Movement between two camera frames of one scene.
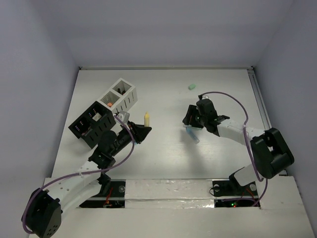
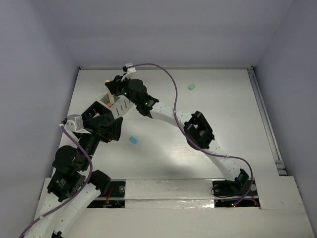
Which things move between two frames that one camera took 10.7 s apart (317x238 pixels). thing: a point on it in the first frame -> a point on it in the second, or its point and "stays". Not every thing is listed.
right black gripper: [192, 110] -> [114, 85]
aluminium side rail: [262, 107] stays
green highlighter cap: [191, 87] stays
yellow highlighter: [146, 119] -> [111, 96]
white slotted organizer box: [121, 96] stays
